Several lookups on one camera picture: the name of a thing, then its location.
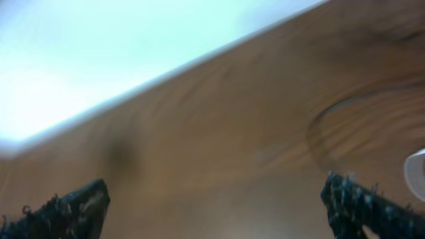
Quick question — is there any white USB cable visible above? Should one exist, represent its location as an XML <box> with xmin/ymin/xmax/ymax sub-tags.
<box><xmin>403</xmin><ymin>148</ymin><xmax>425</xmax><ymax>202</ymax></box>

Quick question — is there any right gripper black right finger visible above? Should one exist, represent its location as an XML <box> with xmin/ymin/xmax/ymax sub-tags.
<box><xmin>320</xmin><ymin>171</ymin><xmax>424</xmax><ymax>239</ymax></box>

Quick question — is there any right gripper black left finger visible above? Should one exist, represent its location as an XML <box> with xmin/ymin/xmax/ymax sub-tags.
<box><xmin>1</xmin><ymin>179</ymin><xmax>110</xmax><ymax>239</ymax></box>

